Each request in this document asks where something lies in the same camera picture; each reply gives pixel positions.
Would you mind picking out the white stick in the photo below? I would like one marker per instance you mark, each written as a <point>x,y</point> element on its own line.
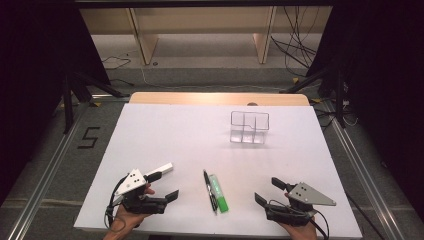
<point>165,167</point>

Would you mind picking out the black curtain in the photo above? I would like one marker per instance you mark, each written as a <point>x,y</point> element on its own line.
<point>383,83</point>
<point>33,83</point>

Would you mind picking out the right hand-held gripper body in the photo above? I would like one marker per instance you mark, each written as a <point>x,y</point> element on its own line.
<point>306,195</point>

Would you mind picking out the green marker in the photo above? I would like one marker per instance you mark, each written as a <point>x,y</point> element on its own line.
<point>219,193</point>

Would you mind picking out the black metal stand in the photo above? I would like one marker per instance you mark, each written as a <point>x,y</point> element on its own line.
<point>339,96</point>
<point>68,103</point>

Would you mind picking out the white table cover sheet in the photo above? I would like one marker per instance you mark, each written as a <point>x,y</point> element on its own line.
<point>166,140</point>

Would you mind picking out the person's right hand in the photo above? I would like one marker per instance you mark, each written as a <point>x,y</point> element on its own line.
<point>305,232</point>

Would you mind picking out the beige wooden shelf unit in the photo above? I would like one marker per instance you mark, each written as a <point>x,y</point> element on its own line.
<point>200,20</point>

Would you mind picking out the black pen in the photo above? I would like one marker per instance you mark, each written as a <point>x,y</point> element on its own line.
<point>210,191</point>

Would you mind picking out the person's left hand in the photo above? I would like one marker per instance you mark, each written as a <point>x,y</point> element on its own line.
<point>125,220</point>

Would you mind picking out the aluminium floor rail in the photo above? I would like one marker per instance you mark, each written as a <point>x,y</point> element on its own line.
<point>363,176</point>
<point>46,176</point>

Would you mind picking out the yellow tape piece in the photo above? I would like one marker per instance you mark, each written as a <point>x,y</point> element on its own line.
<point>295,80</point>
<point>316,100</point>
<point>96,104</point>

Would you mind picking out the clear plastic pen holder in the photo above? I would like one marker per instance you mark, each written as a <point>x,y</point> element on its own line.
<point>250,135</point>

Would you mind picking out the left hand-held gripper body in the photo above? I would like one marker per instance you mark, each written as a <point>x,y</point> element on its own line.
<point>133,182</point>

